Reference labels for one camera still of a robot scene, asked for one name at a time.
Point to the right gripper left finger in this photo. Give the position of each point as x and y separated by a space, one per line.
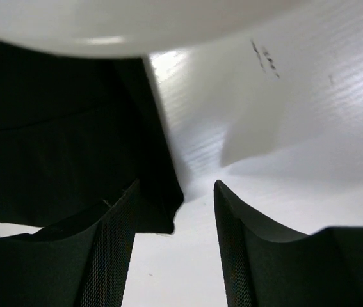
82 260

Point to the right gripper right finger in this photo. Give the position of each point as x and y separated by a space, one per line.
265 263

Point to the black skirt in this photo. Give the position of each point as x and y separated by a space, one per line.
76 131

